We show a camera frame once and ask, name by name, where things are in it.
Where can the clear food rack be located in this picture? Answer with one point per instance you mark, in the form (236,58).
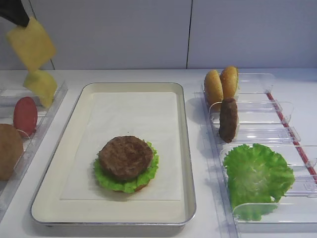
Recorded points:
(259,123)
(9,96)

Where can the cream metal baking tray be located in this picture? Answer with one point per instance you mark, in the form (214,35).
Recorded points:
(48,208)

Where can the clear left food rack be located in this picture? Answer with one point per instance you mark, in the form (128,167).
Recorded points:
(9,96)

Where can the large green lettuce leaf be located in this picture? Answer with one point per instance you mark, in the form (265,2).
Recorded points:
(257,179)

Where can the golden bun half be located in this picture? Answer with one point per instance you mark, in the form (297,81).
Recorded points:
(229,80)
(213,87)

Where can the green lettuce leaf on burger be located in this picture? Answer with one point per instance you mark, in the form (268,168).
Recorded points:
(145,177)

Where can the brown meat patty on burger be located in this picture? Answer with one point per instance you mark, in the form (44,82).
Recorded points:
(125,157)

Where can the clear right food rack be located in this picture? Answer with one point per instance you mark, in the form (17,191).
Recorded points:
(259,123)

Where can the golden bun half left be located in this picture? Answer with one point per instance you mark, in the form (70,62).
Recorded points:
(213,87)

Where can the red rack rail strip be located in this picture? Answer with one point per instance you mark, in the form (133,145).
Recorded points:
(297,145)

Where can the white parchment paper sheet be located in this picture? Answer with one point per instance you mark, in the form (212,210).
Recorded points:
(99,117)

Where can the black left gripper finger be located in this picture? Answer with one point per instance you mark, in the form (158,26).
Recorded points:
(14,12)

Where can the upright brown meat patty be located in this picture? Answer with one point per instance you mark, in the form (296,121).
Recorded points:
(228,119)

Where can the golden bun half right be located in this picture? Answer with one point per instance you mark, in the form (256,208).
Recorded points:
(229,80)

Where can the yellow cheese slice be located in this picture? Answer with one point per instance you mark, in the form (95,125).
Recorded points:
(43,85)
(32,44)

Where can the red tomato slice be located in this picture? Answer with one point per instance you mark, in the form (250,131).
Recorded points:
(25,117)

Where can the brown bun top left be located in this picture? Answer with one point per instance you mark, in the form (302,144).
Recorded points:
(11,148)

